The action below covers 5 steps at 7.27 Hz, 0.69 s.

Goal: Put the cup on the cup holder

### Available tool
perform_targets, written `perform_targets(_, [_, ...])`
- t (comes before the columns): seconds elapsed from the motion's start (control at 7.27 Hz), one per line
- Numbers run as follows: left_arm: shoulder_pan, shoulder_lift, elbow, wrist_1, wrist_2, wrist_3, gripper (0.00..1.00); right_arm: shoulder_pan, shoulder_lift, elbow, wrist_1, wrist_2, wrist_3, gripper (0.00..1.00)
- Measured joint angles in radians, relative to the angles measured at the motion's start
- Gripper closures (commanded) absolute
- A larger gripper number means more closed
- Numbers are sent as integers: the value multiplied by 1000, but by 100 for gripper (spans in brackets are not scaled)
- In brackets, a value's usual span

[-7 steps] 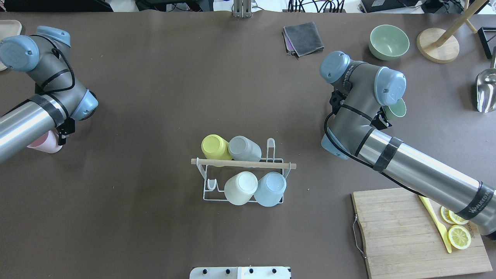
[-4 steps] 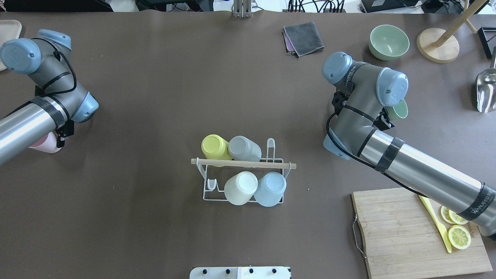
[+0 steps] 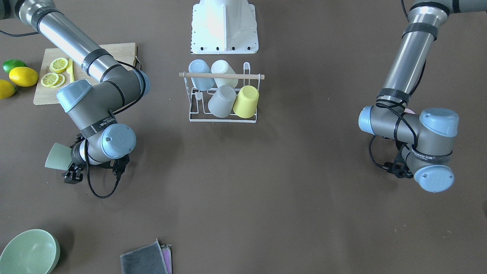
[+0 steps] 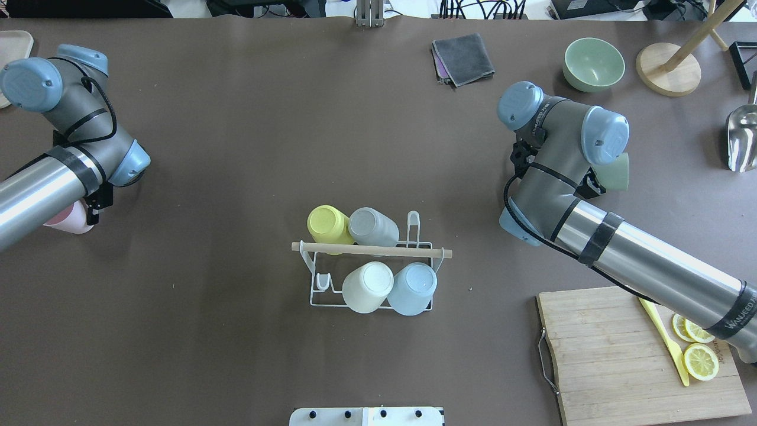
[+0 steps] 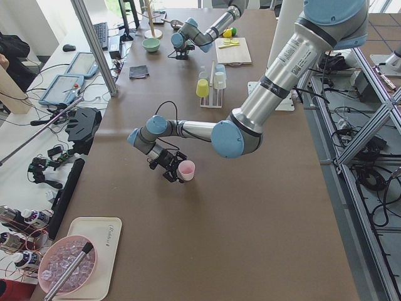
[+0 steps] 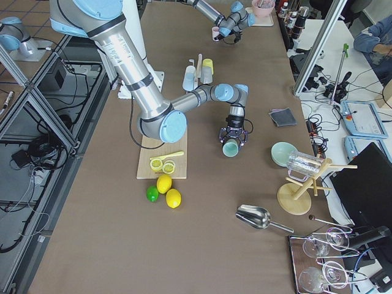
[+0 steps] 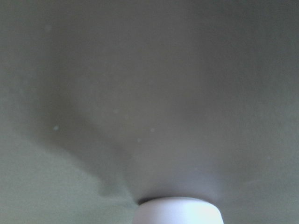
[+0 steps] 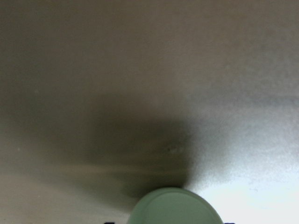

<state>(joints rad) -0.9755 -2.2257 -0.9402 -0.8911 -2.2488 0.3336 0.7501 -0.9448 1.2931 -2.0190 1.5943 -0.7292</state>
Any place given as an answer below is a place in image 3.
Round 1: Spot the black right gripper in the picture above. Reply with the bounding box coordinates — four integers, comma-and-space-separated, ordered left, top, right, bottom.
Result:
63, 139, 89, 184

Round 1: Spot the green cup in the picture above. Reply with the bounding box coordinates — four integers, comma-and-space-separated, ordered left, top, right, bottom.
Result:
44, 143, 73, 171

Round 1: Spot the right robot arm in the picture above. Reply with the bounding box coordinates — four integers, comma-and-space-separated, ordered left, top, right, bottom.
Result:
1, 0, 150, 184

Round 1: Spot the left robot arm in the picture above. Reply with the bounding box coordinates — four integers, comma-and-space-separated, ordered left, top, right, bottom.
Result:
358, 0, 486, 193

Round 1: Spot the grey cup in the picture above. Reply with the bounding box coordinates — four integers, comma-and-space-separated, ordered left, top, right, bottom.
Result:
208, 85, 236, 118

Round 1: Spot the blue cup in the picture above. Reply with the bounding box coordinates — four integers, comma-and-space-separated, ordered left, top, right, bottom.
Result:
188, 59, 216, 91

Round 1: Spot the white cup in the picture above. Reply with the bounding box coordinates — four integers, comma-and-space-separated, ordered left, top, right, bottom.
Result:
211, 60, 239, 88

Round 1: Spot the yellow cup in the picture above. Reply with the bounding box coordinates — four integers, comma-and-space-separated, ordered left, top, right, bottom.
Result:
232, 85, 259, 118

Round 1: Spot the green bowl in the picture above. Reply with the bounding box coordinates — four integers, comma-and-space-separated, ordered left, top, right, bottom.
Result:
0, 229, 60, 274

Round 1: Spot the lemon slice lower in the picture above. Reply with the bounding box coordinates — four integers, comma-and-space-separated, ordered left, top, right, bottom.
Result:
40, 72, 65, 88

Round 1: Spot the lemon slice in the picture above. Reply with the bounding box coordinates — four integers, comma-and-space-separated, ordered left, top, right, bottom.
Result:
49, 57, 68, 73
40, 72, 65, 88

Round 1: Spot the yellow plastic knife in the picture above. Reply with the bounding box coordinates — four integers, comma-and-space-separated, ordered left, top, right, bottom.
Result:
66, 58, 75, 83

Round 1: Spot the yellow lemon front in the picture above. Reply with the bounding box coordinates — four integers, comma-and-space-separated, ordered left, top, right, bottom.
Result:
0, 79, 16, 99

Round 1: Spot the lemon slice upper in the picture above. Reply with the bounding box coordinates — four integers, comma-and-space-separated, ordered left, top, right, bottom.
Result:
49, 57, 68, 73

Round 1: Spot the wooden cutting board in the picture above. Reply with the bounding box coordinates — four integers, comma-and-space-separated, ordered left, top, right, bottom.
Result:
33, 42, 137, 105

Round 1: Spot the yellow lemon near board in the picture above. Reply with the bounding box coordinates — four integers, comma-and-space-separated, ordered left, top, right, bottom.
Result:
9, 67, 39, 87

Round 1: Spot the grey folded cloth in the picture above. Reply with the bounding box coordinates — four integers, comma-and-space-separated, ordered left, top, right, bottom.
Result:
120, 241, 173, 274

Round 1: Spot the green lime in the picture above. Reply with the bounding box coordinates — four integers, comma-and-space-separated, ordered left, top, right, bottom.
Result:
2, 59, 27, 73

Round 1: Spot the white wire cup holder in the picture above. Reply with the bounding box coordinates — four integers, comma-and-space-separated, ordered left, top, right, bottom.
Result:
179, 59, 266, 123

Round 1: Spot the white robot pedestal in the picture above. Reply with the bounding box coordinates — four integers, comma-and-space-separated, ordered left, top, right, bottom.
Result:
190, 0, 259, 54

